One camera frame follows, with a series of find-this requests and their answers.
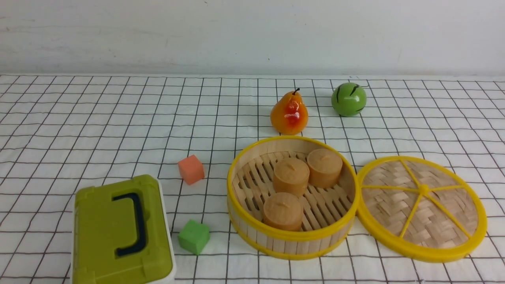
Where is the yellow rimmed bamboo steamer lid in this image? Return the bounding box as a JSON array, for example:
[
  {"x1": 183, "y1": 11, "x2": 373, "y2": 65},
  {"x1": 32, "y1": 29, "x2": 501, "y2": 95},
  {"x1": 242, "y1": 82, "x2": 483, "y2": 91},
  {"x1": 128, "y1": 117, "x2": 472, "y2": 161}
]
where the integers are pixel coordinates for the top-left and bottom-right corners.
[{"x1": 357, "y1": 156, "x2": 487, "y2": 263}]

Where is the bamboo steamer basket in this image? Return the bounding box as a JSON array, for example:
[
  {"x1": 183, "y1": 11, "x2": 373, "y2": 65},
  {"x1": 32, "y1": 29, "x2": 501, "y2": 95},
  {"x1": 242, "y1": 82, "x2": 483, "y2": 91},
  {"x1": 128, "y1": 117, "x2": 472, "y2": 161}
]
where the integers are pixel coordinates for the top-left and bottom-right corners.
[{"x1": 226, "y1": 136, "x2": 361, "y2": 260}]

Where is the orange pear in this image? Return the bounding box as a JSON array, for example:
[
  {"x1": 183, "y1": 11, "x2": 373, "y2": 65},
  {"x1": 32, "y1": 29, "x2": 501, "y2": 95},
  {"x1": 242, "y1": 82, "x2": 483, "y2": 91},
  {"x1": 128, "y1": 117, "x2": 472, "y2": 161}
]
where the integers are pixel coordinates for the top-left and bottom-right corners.
[{"x1": 270, "y1": 88, "x2": 309, "y2": 135}]

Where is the brown bun middle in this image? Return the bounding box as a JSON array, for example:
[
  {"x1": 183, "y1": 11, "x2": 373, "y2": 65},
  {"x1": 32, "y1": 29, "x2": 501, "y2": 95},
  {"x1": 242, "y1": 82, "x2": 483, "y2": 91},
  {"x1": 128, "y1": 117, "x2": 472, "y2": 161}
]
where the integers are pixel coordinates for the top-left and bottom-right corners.
[{"x1": 273, "y1": 157, "x2": 310, "y2": 198}]

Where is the brown bun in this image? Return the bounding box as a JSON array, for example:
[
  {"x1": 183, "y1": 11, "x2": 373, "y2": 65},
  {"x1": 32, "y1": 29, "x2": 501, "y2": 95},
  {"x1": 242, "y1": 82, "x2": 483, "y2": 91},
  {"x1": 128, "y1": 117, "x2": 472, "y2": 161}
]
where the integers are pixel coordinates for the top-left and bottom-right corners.
[
  {"x1": 263, "y1": 192, "x2": 303, "y2": 232},
  {"x1": 307, "y1": 148, "x2": 343, "y2": 189},
  {"x1": 273, "y1": 157, "x2": 310, "y2": 198}
]

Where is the orange foam cube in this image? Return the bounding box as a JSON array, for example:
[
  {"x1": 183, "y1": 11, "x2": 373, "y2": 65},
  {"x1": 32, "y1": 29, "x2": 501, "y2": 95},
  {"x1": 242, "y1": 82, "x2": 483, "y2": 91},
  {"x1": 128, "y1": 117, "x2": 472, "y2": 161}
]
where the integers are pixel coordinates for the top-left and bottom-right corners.
[{"x1": 178, "y1": 155, "x2": 205, "y2": 185}]

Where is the brown bun front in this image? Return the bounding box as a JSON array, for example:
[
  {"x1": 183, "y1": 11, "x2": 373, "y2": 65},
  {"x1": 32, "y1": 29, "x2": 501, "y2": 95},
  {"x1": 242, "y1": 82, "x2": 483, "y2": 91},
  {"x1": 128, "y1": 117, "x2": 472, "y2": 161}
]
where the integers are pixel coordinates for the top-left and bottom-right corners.
[{"x1": 263, "y1": 192, "x2": 303, "y2": 232}]

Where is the brown bun rear right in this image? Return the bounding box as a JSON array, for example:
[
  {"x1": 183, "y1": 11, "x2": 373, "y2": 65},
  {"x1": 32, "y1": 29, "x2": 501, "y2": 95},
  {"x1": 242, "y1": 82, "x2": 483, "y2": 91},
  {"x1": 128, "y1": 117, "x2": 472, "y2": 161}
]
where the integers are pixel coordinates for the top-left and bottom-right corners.
[{"x1": 307, "y1": 148, "x2": 343, "y2": 189}]

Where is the green toy apple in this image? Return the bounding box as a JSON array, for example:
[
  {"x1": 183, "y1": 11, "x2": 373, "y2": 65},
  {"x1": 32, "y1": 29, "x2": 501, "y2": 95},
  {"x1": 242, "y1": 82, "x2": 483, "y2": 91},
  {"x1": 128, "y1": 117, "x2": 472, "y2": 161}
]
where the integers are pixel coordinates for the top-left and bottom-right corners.
[{"x1": 331, "y1": 82, "x2": 367, "y2": 117}]

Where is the green foam cube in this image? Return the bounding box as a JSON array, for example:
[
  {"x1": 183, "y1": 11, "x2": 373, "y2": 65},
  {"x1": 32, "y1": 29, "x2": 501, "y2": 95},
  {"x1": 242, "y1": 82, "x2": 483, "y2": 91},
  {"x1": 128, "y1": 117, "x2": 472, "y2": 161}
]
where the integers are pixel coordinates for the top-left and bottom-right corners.
[{"x1": 178, "y1": 219, "x2": 210, "y2": 256}]

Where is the green lidded plastic box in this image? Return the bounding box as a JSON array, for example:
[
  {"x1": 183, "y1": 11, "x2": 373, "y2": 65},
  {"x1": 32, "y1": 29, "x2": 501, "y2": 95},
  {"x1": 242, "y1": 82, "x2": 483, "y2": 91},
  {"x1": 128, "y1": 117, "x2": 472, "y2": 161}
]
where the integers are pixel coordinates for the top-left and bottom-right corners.
[{"x1": 70, "y1": 174, "x2": 177, "y2": 284}]

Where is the white grid tablecloth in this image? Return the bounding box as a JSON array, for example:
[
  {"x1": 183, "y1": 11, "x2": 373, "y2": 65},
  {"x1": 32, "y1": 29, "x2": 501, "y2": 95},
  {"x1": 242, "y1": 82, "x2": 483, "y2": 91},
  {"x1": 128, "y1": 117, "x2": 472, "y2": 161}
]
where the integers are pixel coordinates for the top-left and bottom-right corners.
[{"x1": 0, "y1": 74, "x2": 504, "y2": 284}]

